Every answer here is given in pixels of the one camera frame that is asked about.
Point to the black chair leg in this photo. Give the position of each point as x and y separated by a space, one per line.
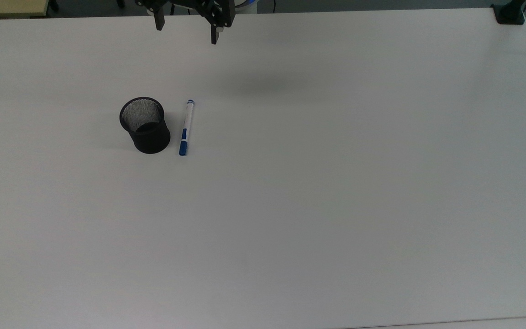
54 4

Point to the black mesh pen cup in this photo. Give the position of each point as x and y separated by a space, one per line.
151 139

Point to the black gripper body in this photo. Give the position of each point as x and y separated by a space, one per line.
219 11

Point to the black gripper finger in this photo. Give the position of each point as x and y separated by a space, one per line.
215 35
159 20

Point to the light wooden desk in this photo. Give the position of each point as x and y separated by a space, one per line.
7 7

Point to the black table corner clamp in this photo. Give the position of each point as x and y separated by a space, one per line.
509 13

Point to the blue and white marker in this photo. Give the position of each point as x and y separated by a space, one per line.
187 128

